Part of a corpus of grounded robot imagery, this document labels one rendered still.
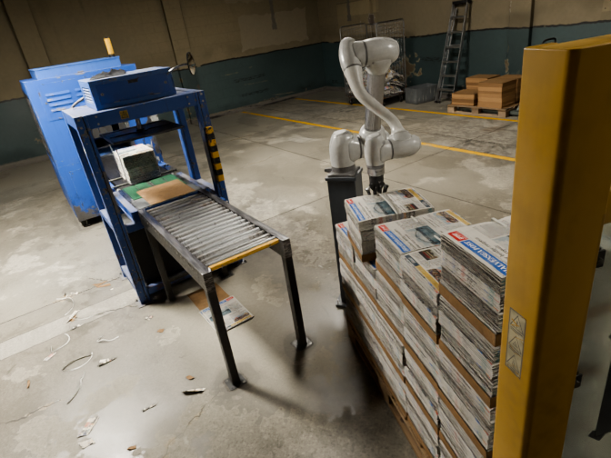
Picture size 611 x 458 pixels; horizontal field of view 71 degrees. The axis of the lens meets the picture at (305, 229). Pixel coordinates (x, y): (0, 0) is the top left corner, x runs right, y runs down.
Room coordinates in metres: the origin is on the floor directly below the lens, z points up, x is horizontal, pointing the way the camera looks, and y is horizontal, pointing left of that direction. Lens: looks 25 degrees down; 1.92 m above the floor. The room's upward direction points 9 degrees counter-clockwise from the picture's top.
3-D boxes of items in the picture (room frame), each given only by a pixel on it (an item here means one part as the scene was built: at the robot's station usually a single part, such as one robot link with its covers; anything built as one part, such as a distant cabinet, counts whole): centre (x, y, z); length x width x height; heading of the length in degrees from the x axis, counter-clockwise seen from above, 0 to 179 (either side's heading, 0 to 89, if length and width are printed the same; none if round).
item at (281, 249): (2.83, 0.46, 0.74); 1.34 x 0.05 x 0.12; 31
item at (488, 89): (7.88, -3.66, 0.28); 1.20 x 0.83 x 0.57; 31
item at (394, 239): (1.63, -0.51, 0.95); 0.38 x 0.29 x 0.23; 100
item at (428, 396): (1.77, -0.47, 0.42); 1.17 x 0.39 x 0.83; 11
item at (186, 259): (2.57, 0.89, 0.74); 1.34 x 0.05 x 0.12; 31
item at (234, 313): (2.73, 0.69, 0.01); 0.37 x 0.28 x 0.01; 31
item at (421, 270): (1.34, -0.56, 0.95); 0.38 x 0.29 x 0.23; 100
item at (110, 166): (4.55, 1.78, 0.75); 1.53 x 0.64 x 0.10; 31
